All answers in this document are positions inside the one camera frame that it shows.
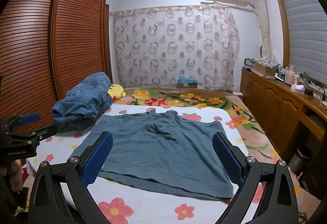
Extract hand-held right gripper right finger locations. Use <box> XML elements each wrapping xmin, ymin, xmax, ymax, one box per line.
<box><xmin>213</xmin><ymin>131</ymin><xmax>300</xmax><ymax>224</ymax></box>

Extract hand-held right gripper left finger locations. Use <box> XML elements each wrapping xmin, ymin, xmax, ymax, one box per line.
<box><xmin>28</xmin><ymin>131</ymin><xmax>113</xmax><ymax>224</ymax></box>

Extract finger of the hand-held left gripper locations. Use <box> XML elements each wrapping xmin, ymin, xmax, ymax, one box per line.
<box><xmin>0</xmin><ymin>113</ymin><xmax>41</xmax><ymax>135</ymax></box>
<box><xmin>9</xmin><ymin>124</ymin><xmax>58</xmax><ymax>142</ymax></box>

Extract teal pants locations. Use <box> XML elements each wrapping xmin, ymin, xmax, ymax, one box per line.
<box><xmin>69</xmin><ymin>109</ymin><xmax>234</xmax><ymax>200</ymax></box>

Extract person's left forearm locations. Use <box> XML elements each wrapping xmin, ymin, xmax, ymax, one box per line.
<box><xmin>0</xmin><ymin>175</ymin><xmax>28</xmax><ymax>224</ymax></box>

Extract person's left hand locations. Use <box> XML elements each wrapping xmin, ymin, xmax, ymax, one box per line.
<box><xmin>0</xmin><ymin>159</ymin><xmax>24</xmax><ymax>193</ymax></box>

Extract blue denim jeans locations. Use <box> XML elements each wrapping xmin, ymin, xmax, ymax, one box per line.
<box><xmin>51</xmin><ymin>72</ymin><xmax>113</xmax><ymax>134</ymax></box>

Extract white floral bed sheet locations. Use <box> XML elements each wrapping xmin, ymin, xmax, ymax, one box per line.
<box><xmin>26</xmin><ymin>104</ymin><xmax>258</xmax><ymax>224</ymax></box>

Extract brown floral blanket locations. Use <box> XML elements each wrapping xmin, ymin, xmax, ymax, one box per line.
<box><xmin>123</xmin><ymin>87</ymin><xmax>316</xmax><ymax>224</ymax></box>

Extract wooden louvred wardrobe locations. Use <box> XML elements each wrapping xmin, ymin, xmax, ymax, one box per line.
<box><xmin>0</xmin><ymin>0</ymin><xmax>113</xmax><ymax>135</ymax></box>

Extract grey trash bin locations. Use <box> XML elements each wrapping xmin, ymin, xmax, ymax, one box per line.
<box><xmin>289</xmin><ymin>147</ymin><xmax>311</xmax><ymax>175</ymax></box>

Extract wooden sideboard cabinet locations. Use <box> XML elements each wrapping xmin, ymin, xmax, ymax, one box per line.
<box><xmin>240</xmin><ymin>68</ymin><xmax>327</xmax><ymax>189</ymax></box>

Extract yellow plush toy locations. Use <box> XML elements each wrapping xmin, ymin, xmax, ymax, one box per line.
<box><xmin>107</xmin><ymin>83</ymin><xmax>127</xmax><ymax>101</ymax></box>

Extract small cardboard box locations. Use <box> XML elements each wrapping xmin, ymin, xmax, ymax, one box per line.
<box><xmin>177</xmin><ymin>81</ymin><xmax>198</xmax><ymax>90</ymax></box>

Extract open cardboard box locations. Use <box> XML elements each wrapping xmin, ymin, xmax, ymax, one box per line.
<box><xmin>253</xmin><ymin>58</ymin><xmax>278</xmax><ymax>77</ymax></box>

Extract pink kettle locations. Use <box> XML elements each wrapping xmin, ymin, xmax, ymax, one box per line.
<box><xmin>286</xmin><ymin>65</ymin><xmax>295</xmax><ymax>85</ymax></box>

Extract sheer circle-patterned curtain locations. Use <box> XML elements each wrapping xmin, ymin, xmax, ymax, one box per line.
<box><xmin>110</xmin><ymin>5</ymin><xmax>241</xmax><ymax>91</ymax></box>

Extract beige tied curtain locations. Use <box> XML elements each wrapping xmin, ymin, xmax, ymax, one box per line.
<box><xmin>249</xmin><ymin>0</ymin><xmax>278</xmax><ymax>61</ymax></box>

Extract grey window blind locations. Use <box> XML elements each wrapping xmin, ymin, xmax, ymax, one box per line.
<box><xmin>277</xmin><ymin>0</ymin><xmax>327</xmax><ymax>86</ymax></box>

